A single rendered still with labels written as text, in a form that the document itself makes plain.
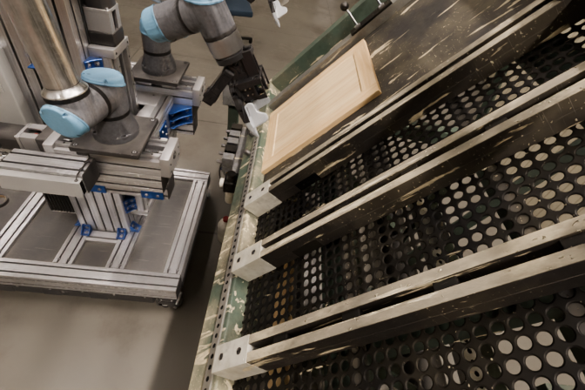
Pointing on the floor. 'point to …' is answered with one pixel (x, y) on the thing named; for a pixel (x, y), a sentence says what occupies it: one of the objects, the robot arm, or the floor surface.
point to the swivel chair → (240, 7)
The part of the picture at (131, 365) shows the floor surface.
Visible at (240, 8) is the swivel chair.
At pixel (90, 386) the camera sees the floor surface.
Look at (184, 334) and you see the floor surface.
